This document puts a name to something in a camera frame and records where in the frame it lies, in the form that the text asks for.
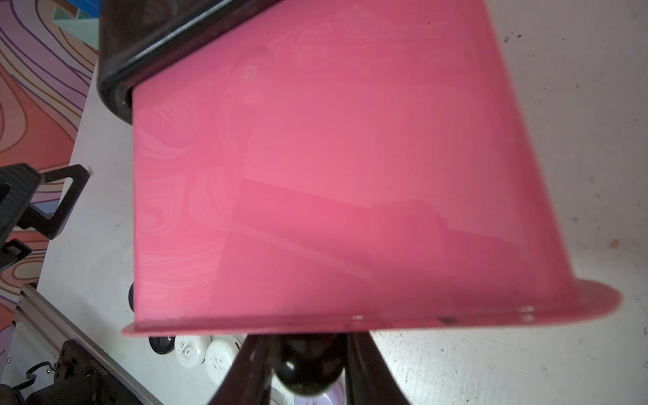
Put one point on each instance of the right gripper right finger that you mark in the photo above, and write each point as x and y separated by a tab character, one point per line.
368	379

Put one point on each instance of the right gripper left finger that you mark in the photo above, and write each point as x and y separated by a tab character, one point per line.
249	381

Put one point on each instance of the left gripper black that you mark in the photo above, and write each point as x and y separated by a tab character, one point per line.
19	183

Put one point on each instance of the black drawer cabinet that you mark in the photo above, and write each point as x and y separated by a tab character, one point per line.
139	39

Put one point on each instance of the pink top drawer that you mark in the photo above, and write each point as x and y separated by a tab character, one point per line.
334	167

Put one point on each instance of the white oblong earphone case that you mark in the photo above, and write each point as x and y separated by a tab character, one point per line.
280	395

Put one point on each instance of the black round earphone case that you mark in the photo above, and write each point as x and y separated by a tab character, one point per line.
162	345

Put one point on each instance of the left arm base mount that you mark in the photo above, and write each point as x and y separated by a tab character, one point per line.
76	377

